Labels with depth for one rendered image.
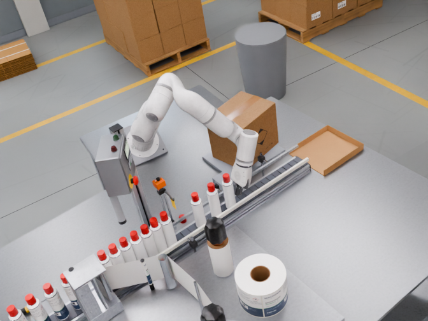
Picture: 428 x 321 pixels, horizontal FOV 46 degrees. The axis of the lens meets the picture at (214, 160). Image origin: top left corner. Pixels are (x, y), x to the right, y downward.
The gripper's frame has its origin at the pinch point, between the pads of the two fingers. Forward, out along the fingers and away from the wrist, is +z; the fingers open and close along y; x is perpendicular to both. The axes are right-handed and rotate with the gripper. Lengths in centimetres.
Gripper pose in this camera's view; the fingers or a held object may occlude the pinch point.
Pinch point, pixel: (239, 191)
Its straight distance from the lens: 246.6
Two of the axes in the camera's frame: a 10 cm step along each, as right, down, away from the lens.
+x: 7.9, -1.8, 5.8
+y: 6.0, 4.4, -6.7
